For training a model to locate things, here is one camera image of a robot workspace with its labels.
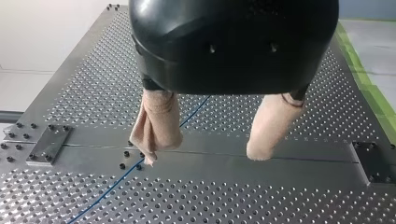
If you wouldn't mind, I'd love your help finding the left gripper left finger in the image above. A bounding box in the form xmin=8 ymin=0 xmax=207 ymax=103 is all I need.
xmin=128 ymin=88 xmax=184 ymax=167

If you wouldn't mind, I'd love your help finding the blue cable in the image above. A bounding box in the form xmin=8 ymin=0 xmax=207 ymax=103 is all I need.
xmin=66 ymin=94 xmax=212 ymax=224

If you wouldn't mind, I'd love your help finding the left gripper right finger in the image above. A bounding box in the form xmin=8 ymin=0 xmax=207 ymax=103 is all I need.
xmin=245 ymin=91 xmax=308 ymax=162

